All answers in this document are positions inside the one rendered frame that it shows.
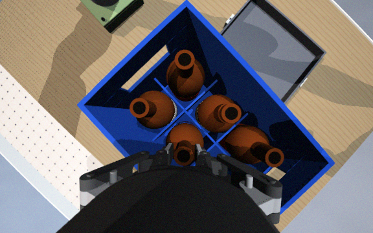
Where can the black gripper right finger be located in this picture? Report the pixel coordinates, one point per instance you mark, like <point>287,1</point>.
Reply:
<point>265,191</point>

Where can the blue crate with dividers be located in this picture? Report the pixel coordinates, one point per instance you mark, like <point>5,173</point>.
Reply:
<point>107,105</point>

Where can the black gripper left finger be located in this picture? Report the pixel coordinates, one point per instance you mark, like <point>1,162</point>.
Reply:
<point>96,181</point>

